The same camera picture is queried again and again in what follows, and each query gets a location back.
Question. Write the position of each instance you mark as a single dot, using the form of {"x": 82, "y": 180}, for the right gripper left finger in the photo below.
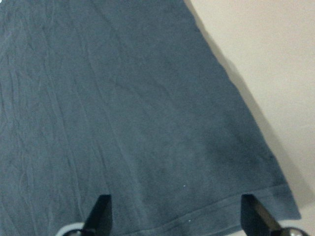
{"x": 99, "y": 221}

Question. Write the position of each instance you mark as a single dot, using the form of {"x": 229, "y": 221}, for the black graphic t-shirt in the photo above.
{"x": 124, "y": 97}

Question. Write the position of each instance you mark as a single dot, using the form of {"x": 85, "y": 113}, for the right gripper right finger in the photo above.
{"x": 256, "y": 219}

